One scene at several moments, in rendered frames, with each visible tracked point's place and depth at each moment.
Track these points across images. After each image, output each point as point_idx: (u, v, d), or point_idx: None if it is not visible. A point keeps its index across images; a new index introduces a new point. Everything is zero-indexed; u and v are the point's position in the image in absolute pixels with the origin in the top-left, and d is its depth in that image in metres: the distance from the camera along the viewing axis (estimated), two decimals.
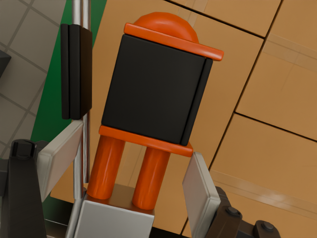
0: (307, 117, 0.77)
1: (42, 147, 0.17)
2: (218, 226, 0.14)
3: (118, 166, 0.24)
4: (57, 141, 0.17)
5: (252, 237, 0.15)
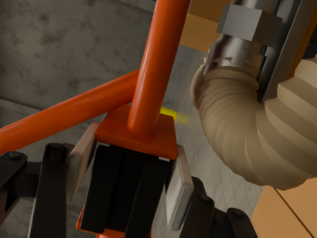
0: None
1: None
2: (194, 215, 0.14)
3: None
4: (83, 144, 0.17)
5: (222, 223, 0.15)
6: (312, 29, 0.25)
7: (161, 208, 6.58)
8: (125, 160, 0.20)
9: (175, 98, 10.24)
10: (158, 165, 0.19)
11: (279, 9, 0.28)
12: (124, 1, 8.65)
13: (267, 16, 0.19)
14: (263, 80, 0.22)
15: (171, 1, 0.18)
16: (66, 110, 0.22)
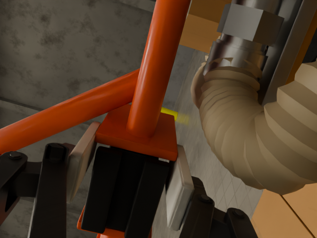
0: None
1: None
2: (194, 215, 0.14)
3: None
4: (83, 144, 0.17)
5: (222, 223, 0.15)
6: (315, 27, 0.25)
7: (162, 208, 6.57)
8: (125, 161, 0.20)
9: (176, 99, 10.24)
10: (158, 167, 0.19)
11: (281, 6, 0.28)
12: (124, 2, 8.66)
13: (268, 15, 0.19)
14: (264, 80, 0.22)
15: (171, 2, 0.18)
16: (66, 110, 0.22)
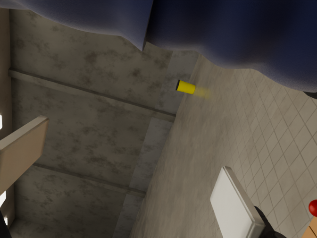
0: None
1: None
2: None
3: None
4: (9, 139, 0.15)
5: None
6: None
7: (184, 177, 7.04)
8: None
9: (192, 72, 10.38)
10: None
11: None
12: None
13: None
14: None
15: None
16: None
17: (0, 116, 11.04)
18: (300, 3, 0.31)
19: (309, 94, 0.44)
